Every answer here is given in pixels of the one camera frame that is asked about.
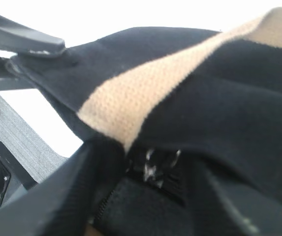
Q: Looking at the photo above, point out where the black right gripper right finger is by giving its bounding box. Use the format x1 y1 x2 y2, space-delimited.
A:
0 142 101 236

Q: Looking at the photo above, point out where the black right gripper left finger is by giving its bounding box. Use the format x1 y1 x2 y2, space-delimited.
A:
0 15 65 57

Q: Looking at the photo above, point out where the silver zipper pull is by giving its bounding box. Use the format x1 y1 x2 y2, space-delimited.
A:
143 148 181 188

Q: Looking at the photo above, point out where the black tote bag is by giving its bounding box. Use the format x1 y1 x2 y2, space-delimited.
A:
8 7 282 236

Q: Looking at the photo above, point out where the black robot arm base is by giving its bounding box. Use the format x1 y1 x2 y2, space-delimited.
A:
0 142 37 207

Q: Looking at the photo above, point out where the grey ribbed floor mat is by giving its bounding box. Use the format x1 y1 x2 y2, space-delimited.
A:
0 96 66 182

